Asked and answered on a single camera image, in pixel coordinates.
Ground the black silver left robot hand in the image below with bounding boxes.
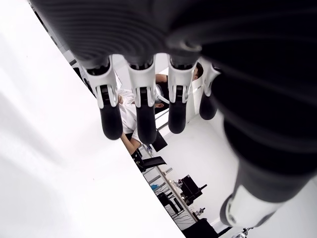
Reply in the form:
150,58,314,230
28,0,317,229

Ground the person in black shirt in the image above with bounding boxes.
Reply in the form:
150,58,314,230
155,62,205,86

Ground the white VR headset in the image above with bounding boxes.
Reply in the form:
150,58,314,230
155,83,170,103

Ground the person in white shirt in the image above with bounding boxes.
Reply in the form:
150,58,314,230
116,88,170,152

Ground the black boxy device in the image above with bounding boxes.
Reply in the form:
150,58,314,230
180,174,208,205

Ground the black office chair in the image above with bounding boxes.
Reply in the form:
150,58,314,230
132,130,167,173

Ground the long cluttered workbench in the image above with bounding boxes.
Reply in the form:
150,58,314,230
143,163,199,224

